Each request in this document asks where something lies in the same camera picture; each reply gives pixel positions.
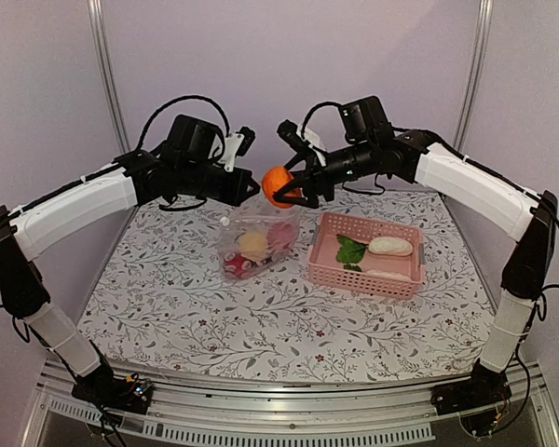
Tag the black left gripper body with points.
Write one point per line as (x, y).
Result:
(195, 181)

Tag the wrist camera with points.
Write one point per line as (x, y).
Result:
(237, 144)
(300, 138)

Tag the floral patterned table mat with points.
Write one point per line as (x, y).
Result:
(162, 301)

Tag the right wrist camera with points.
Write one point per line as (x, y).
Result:
(300, 138)

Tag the green leafy vegetable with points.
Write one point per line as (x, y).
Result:
(352, 267)
(350, 251)

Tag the pink perforated plastic basket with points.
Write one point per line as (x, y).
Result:
(323, 269)

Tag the aluminium corner post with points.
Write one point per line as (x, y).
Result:
(479, 49)
(105, 66)

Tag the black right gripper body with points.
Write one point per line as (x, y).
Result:
(363, 163)

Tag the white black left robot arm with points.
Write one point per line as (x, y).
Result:
(29, 231)

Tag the red crinkled fruit front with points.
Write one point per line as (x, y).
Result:
(281, 236)

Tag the left aluminium corner post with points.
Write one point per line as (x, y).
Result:
(105, 66)

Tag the white oblong vegetable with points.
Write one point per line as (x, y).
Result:
(388, 275)
(391, 246)

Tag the right aluminium corner post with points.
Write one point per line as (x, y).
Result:
(479, 49)

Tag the aluminium front rail frame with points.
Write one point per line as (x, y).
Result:
(190, 409)

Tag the clear zip top bag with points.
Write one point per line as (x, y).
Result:
(257, 216)

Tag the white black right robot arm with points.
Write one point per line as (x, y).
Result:
(526, 218)

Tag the red crinkled fruit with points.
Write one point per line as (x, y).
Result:
(237, 267)
(281, 236)

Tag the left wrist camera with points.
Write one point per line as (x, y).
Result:
(237, 144)

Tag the white oblong vegetable front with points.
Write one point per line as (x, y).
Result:
(388, 275)

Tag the yellow fruit with leaf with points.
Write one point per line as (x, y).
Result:
(253, 246)

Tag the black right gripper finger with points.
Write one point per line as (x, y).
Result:
(297, 192)
(298, 158)

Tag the orange crinkled fruit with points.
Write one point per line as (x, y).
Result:
(273, 180)

